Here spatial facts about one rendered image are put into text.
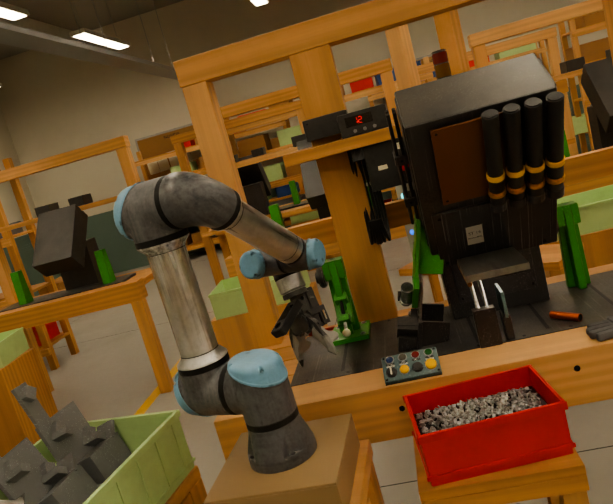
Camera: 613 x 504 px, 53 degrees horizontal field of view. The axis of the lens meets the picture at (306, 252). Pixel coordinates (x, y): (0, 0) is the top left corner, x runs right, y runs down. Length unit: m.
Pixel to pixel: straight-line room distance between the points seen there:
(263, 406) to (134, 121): 11.46
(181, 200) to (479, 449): 0.80
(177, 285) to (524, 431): 0.79
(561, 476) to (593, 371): 0.38
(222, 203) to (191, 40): 11.08
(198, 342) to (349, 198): 0.96
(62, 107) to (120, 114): 1.18
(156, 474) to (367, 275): 0.99
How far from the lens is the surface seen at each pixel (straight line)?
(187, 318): 1.34
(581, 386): 1.72
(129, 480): 1.60
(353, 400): 1.68
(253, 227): 1.34
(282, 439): 1.33
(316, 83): 2.13
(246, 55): 2.17
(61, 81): 13.20
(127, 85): 12.65
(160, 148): 12.41
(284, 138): 8.74
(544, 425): 1.41
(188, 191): 1.24
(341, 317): 2.01
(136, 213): 1.30
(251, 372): 1.28
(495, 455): 1.41
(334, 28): 2.14
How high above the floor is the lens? 1.57
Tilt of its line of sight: 10 degrees down
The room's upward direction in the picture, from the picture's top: 15 degrees counter-clockwise
